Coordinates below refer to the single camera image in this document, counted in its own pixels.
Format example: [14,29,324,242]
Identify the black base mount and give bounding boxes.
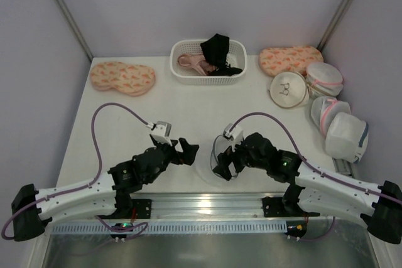
[261,185,320,218]
[98,193,152,220]

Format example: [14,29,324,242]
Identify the right peach patterned bra case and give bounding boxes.
[259,46,323,77]

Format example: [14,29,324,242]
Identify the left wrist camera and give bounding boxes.
[146,121,173,146]

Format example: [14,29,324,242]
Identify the pink bra in basket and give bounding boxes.
[177,54,216,76]

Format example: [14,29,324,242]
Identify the white plastic basket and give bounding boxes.
[170,39,247,85]

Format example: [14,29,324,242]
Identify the black bra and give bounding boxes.
[200,34,242,77]

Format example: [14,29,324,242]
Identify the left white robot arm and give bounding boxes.
[10,137,199,242]

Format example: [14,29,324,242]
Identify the white mesh bag blue trim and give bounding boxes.
[194,134,240,190]

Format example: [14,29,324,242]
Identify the aluminium mounting rail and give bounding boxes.
[43,191,334,220]

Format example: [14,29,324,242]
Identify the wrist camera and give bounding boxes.
[146,121,173,146]
[222,124,244,152]

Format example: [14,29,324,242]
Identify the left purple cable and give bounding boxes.
[1,102,158,240]

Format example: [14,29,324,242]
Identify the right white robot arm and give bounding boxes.
[212,133,401,244]

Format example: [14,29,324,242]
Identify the left peach patterned bra case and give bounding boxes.
[89,61,156,97]

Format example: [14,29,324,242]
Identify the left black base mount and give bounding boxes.
[98,193,152,220]

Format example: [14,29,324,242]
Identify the white slotted cable duct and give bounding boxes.
[52,220,288,235]

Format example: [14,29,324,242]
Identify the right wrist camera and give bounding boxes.
[222,124,244,152]

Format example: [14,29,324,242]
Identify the cream laundry bag beige trim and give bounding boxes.
[268,72,310,109]

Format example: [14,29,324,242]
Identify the white mesh bag pink trim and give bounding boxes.
[310,96,351,137]

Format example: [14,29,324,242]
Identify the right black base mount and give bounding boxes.
[261,185,320,218]

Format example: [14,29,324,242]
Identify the peach patterned bra case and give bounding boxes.
[259,46,323,77]
[89,61,156,97]

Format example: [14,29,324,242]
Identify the white mesh bag pink zipper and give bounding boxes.
[305,62,344,99]

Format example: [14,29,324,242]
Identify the large white bag blue trim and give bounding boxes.
[325,112,369,163]

